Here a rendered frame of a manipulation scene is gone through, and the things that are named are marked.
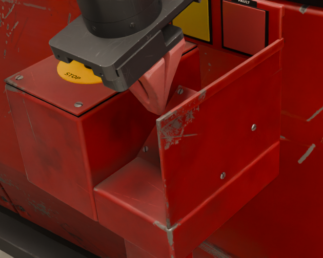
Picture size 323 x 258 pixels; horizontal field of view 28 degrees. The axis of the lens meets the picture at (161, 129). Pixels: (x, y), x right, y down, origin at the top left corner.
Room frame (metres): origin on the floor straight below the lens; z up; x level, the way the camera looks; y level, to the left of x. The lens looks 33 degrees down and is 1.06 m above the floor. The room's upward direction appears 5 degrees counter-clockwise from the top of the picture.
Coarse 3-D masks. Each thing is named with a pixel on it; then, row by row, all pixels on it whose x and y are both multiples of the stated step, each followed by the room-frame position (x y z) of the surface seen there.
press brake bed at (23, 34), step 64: (0, 0) 0.99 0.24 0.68; (64, 0) 0.89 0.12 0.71; (320, 0) 0.65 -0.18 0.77; (0, 64) 1.01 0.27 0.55; (320, 64) 0.63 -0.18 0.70; (0, 128) 1.04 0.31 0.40; (320, 128) 0.63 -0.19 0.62; (0, 192) 1.15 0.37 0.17; (320, 192) 0.62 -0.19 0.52; (64, 256) 1.05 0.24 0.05; (256, 256) 0.69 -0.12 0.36; (320, 256) 0.62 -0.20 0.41
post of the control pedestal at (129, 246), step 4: (128, 244) 0.50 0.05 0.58; (132, 244) 0.50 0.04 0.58; (128, 248) 0.50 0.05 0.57; (132, 248) 0.50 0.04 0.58; (136, 248) 0.49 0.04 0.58; (128, 252) 0.50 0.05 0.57; (132, 252) 0.50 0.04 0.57; (136, 252) 0.49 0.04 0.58; (140, 252) 0.49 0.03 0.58; (144, 252) 0.49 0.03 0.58; (192, 252) 0.51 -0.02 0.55; (128, 256) 0.51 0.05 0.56; (132, 256) 0.50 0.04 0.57; (136, 256) 0.50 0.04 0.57; (140, 256) 0.49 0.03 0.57; (144, 256) 0.49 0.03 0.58; (148, 256) 0.48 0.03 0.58; (152, 256) 0.48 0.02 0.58; (188, 256) 0.50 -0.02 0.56; (192, 256) 0.51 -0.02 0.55
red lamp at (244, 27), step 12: (228, 12) 0.53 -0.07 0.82; (240, 12) 0.52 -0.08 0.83; (252, 12) 0.51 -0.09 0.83; (264, 12) 0.50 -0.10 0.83; (228, 24) 0.53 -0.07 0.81; (240, 24) 0.52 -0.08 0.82; (252, 24) 0.51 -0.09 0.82; (264, 24) 0.50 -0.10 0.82; (228, 36) 0.53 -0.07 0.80; (240, 36) 0.52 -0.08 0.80; (252, 36) 0.51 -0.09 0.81; (264, 36) 0.50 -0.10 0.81; (240, 48) 0.52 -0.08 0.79; (252, 48) 0.51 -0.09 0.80
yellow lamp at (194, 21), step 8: (192, 8) 0.56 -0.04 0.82; (200, 8) 0.55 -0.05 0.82; (176, 16) 0.57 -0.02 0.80; (184, 16) 0.56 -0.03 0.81; (192, 16) 0.56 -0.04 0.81; (200, 16) 0.55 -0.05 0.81; (208, 16) 0.54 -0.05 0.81; (176, 24) 0.57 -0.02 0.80; (184, 24) 0.57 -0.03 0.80; (192, 24) 0.56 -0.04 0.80; (200, 24) 0.55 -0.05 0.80; (208, 24) 0.54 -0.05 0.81; (184, 32) 0.57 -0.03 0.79; (192, 32) 0.56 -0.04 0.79; (200, 32) 0.55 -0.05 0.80; (208, 32) 0.54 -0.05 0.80; (208, 40) 0.54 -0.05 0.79
